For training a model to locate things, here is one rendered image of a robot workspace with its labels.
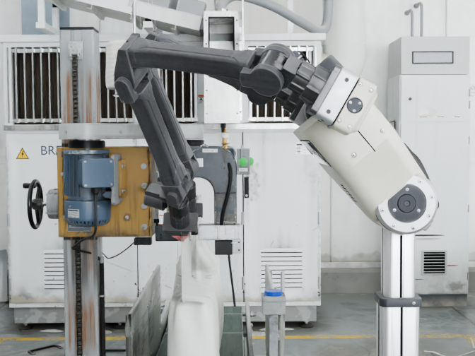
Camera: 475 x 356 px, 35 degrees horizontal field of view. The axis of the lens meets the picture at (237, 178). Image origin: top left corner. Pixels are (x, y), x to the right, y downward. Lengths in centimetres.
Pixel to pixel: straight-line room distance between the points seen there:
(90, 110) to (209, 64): 104
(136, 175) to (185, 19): 254
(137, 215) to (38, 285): 302
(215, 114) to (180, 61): 308
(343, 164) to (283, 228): 359
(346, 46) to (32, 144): 237
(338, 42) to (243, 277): 185
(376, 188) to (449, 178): 440
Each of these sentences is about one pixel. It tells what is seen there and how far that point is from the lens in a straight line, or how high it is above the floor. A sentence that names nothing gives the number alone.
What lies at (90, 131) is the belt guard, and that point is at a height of 139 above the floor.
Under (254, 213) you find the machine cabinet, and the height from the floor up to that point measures 83.
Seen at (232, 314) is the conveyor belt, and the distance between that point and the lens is 433.
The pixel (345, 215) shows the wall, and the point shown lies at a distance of 677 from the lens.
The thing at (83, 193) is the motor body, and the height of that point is 119.
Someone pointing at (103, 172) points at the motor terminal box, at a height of 126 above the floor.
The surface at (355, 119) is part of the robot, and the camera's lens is 169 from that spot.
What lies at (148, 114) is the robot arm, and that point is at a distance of 195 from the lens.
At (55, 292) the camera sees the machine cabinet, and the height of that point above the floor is 28.
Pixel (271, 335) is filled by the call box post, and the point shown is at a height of 71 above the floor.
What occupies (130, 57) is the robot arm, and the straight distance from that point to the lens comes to 185.
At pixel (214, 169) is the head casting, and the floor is 126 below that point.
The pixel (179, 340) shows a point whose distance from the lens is 258.
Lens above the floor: 137
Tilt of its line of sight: 3 degrees down
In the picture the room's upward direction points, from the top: straight up
